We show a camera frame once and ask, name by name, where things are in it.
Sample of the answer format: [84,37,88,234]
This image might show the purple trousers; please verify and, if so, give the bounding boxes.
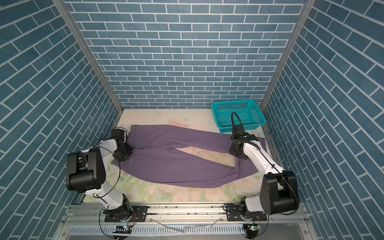
[120,125,258,189]

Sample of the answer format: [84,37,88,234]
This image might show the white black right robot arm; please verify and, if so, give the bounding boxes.
[230,140,299,216]

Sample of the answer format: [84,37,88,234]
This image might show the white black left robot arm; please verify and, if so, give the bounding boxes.
[66,139,134,222]

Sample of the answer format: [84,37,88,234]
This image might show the teal plastic mesh basket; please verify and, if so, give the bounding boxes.
[211,100,267,133]

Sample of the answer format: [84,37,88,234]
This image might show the left green circuit board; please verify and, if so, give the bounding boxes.
[113,225,133,236]

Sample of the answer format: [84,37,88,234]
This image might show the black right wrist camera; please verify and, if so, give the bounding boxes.
[231,132,259,142]

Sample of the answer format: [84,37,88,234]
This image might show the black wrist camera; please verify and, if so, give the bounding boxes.
[110,128,129,143]
[231,132,259,142]

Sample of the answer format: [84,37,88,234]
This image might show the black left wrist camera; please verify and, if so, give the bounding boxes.
[110,128,129,143]

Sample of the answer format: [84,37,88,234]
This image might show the aluminium right table edge rail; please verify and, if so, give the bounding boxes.
[261,124,299,203]

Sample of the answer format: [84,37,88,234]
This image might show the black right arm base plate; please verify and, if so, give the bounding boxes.
[223,204,267,222]

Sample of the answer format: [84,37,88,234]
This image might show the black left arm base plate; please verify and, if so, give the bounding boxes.
[103,206,149,223]

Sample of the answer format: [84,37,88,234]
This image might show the white slotted cable duct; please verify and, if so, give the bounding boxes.
[69,224,245,237]

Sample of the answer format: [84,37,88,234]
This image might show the aluminium left rear corner post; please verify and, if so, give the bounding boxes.
[52,0,124,114]

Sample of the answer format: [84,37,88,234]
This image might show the aluminium corner post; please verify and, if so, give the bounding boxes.
[260,0,316,112]
[52,0,124,114]

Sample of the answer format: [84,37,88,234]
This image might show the aluminium front mounting rail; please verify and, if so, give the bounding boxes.
[54,203,317,240]

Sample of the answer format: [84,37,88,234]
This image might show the aluminium right rear corner post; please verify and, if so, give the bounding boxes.
[260,0,316,112]

